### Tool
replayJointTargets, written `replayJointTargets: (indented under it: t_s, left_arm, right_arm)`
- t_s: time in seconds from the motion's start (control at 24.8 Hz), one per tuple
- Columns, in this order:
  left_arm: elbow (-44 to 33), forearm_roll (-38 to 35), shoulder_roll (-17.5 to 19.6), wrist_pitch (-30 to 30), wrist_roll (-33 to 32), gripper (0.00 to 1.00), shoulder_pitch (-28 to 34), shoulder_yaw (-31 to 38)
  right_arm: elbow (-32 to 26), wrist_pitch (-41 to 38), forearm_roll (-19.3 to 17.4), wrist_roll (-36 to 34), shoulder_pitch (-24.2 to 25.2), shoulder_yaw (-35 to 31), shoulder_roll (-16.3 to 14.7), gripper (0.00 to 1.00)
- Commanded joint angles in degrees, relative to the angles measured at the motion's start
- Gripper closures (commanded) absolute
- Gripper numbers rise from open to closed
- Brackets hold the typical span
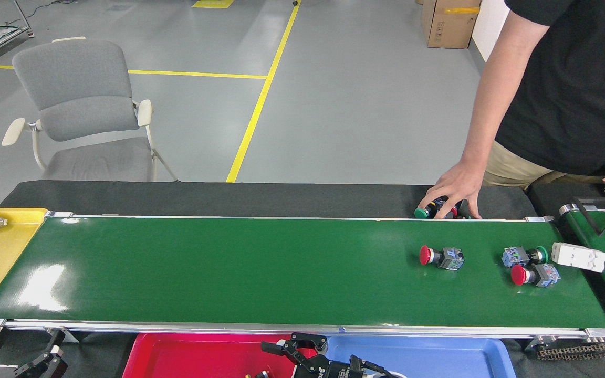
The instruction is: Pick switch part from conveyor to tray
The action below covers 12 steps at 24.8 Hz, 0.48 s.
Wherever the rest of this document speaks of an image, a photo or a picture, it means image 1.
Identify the person's right hand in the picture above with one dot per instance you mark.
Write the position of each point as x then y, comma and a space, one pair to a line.
460, 184

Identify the blue plastic tray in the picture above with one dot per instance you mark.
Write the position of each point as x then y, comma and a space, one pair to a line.
439, 359

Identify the person's right forearm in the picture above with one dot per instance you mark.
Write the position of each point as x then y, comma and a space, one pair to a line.
486, 115

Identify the red plastic tray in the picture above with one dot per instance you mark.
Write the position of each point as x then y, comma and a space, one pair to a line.
192, 357

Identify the brown cardboard box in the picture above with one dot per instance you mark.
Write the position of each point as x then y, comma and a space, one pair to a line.
452, 23

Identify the long green conveyor belt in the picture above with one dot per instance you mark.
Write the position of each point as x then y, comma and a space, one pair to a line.
229, 273

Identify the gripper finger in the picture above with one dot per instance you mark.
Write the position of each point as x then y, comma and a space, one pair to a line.
45, 365

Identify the grey padded chair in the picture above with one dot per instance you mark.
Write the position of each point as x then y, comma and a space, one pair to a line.
82, 89

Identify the person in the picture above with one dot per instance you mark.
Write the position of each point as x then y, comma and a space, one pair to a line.
586, 79

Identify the red mushroom push button switch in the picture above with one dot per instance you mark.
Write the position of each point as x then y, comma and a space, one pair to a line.
426, 255
454, 211
519, 274

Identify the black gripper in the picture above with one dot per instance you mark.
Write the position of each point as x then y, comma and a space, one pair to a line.
334, 371

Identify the metal shelf trolley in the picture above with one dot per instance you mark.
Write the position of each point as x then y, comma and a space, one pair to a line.
19, 29

